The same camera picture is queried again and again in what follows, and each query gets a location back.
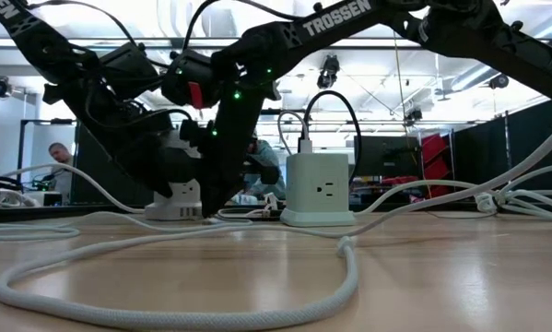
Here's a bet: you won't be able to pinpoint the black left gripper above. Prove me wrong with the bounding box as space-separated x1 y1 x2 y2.
112 108 203 199

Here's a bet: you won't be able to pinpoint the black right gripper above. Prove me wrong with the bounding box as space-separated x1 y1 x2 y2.
182 87 267 219

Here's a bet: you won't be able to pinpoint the white tower power strip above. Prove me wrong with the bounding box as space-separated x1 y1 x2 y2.
143 131 204 222

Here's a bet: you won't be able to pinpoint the thin white USB cable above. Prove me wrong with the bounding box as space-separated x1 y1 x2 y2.
216 109 314 221

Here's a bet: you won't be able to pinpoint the white cube power strip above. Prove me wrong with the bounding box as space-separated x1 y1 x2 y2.
278 152 358 228

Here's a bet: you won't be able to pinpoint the thick white braided USB cable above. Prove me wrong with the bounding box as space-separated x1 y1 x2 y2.
0 113 552 332

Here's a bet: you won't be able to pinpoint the person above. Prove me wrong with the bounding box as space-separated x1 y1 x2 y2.
40 141 76 204
245 137 287 200

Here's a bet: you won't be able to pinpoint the black curtain partition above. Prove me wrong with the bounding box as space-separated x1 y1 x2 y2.
450 95 552 205
72 124 155 207

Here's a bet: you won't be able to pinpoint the black computer monitor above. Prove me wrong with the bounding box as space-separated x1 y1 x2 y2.
353 136 423 180

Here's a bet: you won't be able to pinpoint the small black hanging device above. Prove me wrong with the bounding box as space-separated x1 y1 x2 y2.
404 108 424 128

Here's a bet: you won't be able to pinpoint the red storage bins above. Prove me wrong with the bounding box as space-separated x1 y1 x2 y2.
420 134 455 206

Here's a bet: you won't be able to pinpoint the long linear ceiling light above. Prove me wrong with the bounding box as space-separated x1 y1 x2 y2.
0 38 552 51

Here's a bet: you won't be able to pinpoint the white tower strip power cord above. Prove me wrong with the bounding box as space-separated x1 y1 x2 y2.
0 161 147 216

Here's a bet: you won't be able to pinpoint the black shelf frame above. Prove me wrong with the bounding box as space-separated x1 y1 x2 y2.
17 117 78 185

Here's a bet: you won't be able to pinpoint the black aluminium table frame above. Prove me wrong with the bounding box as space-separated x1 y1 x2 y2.
0 202 546 222

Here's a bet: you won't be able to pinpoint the black hanging ceiling camera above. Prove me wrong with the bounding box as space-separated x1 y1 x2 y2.
315 54 342 92

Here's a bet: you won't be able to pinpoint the white cube strip power cord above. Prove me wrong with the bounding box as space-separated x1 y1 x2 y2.
348 163 552 225

